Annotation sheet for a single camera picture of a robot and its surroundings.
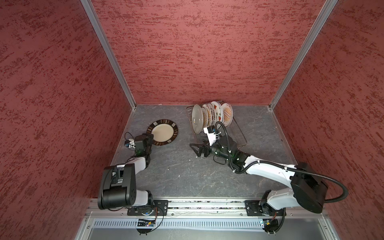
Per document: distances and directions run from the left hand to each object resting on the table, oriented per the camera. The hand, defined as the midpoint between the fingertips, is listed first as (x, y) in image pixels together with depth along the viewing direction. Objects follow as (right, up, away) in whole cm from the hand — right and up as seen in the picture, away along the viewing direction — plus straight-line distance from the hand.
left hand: (150, 139), depth 93 cm
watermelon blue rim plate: (+44, +18, +3) cm, 47 cm away
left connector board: (+3, -39, -21) cm, 44 cm away
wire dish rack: (+59, 0, +12) cm, 61 cm away
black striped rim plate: (+7, +4, +10) cm, 13 cm away
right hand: (+29, 0, -17) cm, 34 cm away
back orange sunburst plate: (+52, +17, +8) cm, 55 cm away
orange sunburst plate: (+36, +14, 0) cm, 38 cm away
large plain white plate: (+30, +13, +10) cm, 35 cm away
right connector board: (+66, -39, -22) cm, 80 cm away
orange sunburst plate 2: (+38, +16, -1) cm, 41 cm away
